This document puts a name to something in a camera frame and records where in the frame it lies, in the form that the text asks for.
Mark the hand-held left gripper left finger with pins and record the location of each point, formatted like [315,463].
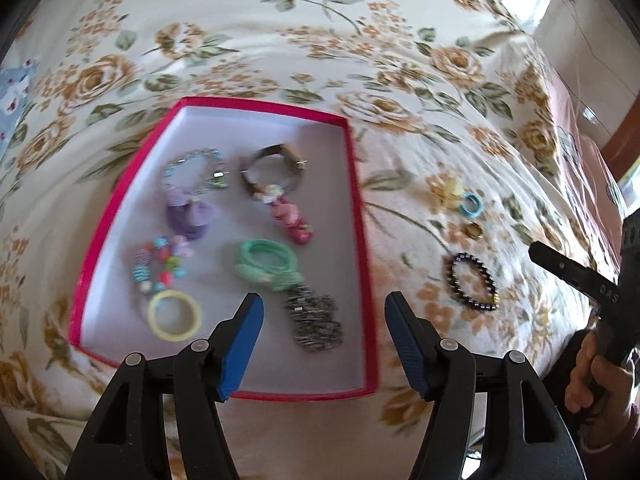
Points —
[242,345]

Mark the pink bead hair clip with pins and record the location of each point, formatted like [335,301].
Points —
[292,220]

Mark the floral blanket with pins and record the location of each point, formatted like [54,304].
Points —
[300,35]

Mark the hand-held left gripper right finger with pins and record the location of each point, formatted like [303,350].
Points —
[410,345]

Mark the yellow bangle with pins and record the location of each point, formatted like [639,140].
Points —
[175,295]

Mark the purple hair scrunchie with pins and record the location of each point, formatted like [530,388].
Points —
[190,217]

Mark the person's right hand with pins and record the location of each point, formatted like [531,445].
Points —
[580,375]

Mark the blue koala print pillow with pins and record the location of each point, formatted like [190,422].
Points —
[12,90]

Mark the pink heart print sheet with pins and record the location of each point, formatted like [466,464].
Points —
[565,110]

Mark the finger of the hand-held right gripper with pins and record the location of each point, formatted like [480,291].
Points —
[565,266]

